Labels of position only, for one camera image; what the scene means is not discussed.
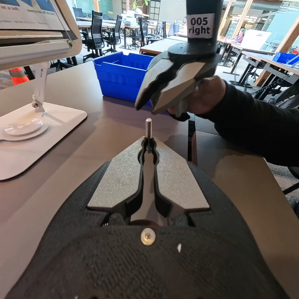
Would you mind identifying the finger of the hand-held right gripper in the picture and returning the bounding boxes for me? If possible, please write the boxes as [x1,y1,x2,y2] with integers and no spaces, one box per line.
[151,61,207,118]
[135,58,175,111]

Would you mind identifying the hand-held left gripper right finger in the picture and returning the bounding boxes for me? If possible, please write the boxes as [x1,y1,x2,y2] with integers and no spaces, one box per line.
[149,137,211,226]

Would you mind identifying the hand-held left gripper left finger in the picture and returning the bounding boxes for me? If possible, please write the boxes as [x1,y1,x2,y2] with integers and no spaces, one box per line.
[87,136,148,222]

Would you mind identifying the silver bolt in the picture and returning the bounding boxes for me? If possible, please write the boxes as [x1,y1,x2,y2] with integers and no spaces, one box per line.
[145,118,153,153]

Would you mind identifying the person's right forearm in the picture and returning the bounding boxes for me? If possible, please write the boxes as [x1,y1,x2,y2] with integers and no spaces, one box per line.
[194,81,299,167]

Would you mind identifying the person's right hand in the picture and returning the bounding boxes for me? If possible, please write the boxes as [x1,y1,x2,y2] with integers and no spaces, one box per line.
[167,75,227,116]

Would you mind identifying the blue plastic bin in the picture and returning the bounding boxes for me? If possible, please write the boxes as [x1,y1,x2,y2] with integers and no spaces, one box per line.
[93,51,171,116]

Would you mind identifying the brown office desk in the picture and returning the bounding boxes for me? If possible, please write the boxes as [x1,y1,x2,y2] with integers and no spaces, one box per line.
[230,50,299,94]
[140,35,188,56]

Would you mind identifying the grey desk hatch cover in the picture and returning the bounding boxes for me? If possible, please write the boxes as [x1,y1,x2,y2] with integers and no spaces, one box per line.
[194,114,221,135]

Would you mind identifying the white display panel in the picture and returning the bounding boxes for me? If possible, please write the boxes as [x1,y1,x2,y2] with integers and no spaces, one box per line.
[241,29,272,50]

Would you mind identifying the group of black office chairs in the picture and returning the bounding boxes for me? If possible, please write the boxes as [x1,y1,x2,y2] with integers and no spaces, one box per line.
[72,7,187,63]

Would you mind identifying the green plant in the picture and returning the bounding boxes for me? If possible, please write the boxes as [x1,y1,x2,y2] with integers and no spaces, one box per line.
[131,0,150,11]

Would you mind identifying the white desk stand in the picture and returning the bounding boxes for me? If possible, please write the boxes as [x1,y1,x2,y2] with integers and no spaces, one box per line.
[0,29,87,181]

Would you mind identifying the small blue bin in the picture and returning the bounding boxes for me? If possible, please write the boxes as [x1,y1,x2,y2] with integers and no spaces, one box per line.
[273,52,299,65]

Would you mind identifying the orange traffic cone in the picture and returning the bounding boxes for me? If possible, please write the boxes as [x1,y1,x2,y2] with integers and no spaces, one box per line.
[9,68,30,85]

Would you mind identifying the printed instruction sheet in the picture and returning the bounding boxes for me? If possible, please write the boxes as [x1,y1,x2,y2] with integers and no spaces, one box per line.
[0,0,70,31]

